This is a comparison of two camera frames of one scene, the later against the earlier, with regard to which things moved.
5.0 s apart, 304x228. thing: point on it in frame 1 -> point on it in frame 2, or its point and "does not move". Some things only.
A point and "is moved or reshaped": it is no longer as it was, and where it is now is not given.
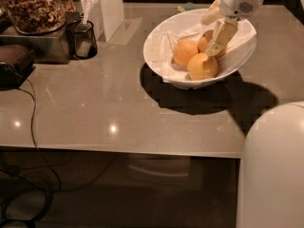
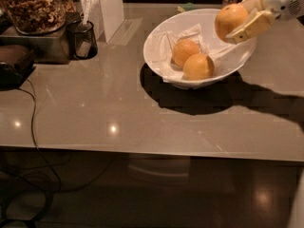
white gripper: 237,1 -> 282,1
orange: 204,41 is moved or reshaped
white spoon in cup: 87,1 does not move
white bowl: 187,53 does not move
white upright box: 106,11 does not move
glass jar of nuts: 36,9 does not move
